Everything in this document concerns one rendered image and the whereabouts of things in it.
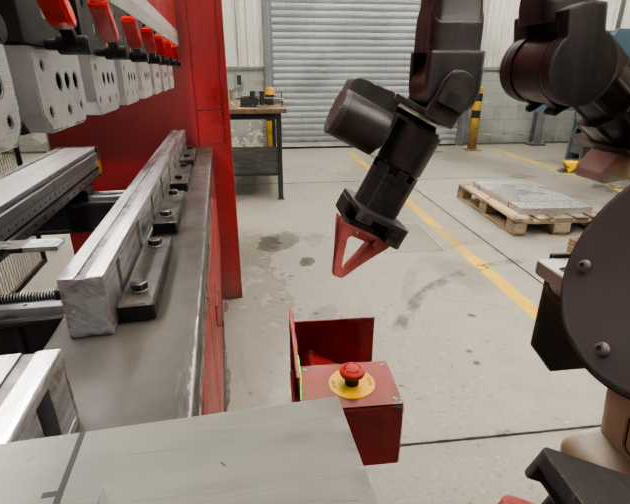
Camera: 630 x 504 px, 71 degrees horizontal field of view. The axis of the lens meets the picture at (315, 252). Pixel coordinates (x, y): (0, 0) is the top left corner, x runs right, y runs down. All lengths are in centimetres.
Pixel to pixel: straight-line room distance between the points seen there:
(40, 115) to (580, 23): 53
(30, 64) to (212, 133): 188
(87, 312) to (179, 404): 22
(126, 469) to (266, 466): 9
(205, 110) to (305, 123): 547
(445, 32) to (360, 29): 734
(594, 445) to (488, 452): 112
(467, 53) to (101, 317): 58
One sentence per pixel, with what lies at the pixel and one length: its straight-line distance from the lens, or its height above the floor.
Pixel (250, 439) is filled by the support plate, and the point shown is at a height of 100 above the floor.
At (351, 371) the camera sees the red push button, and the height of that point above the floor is 81.
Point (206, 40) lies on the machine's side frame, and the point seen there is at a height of 136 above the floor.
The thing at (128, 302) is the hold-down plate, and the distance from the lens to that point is 73.
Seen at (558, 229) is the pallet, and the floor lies 5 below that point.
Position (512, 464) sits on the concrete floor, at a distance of 178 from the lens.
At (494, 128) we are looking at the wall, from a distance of 881.
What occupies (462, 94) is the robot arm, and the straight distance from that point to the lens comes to 50.
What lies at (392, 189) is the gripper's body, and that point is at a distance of 51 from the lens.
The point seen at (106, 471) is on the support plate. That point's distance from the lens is 33.
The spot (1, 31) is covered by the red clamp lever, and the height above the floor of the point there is 125.
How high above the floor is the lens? 123
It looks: 22 degrees down
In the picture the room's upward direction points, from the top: straight up
